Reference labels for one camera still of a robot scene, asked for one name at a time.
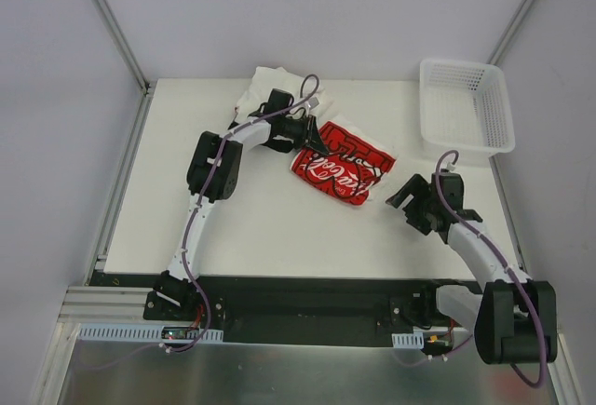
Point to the white t shirt red print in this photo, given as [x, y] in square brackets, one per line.
[355, 164]

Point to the aluminium side rail right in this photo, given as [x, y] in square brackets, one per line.
[507, 212]

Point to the white slotted cable duct right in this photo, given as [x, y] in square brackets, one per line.
[445, 341]

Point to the white slotted cable duct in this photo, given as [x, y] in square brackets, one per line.
[445, 341]
[137, 333]

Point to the white plastic basket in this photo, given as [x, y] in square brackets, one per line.
[464, 105]

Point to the aluminium frame post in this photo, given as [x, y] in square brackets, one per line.
[514, 27]
[121, 43]

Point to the black t shirt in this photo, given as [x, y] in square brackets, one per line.
[271, 133]

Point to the aluminium frame post right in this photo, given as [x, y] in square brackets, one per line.
[514, 27]

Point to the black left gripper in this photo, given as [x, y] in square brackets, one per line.
[308, 131]

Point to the aluminium frame post left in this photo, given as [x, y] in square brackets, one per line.
[121, 43]

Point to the aluminium front rail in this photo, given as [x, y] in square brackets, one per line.
[89, 304]

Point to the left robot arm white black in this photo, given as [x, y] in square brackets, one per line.
[212, 177]

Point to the white slotted cable duct left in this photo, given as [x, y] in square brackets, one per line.
[137, 333]

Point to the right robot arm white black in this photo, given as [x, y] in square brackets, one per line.
[513, 318]

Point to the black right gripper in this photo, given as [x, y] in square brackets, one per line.
[414, 205]

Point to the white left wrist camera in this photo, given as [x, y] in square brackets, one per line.
[312, 103]

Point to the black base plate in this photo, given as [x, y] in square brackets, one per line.
[299, 310]

